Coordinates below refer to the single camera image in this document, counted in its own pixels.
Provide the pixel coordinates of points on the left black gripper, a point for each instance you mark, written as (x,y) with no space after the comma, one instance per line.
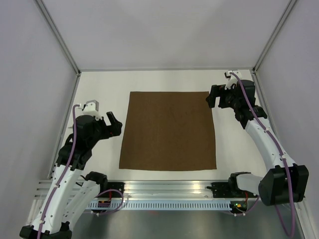
(113,130)

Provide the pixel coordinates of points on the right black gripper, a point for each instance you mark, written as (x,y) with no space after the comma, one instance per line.
(217,91)

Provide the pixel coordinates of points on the brown cloth napkin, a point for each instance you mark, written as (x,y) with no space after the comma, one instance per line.
(168,131)

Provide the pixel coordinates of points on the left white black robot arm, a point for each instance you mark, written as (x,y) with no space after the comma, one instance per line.
(59,213)

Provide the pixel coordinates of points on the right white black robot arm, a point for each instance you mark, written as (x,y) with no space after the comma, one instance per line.
(284,181)

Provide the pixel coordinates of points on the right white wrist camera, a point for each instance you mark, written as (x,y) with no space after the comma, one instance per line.
(232,76)

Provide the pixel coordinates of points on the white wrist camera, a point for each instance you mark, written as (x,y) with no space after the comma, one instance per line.
(91,108)
(232,76)

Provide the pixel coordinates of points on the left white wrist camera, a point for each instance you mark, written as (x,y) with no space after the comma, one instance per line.
(91,108)

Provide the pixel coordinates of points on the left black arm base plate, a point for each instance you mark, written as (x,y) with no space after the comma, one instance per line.
(112,190)

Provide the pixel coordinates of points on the white slotted cable duct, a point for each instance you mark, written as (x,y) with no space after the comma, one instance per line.
(171,205)

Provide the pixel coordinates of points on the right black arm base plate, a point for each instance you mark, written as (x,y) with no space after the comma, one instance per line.
(224,190)

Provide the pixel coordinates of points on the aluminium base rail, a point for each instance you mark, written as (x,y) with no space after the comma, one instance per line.
(157,190)

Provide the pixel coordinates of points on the right aluminium frame post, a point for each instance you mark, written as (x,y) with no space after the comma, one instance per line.
(278,27)

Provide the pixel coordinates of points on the aluminium frame post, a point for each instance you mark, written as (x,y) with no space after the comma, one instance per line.
(57,35)
(278,27)

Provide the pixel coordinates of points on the left aluminium frame post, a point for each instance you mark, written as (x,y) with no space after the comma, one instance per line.
(57,35)

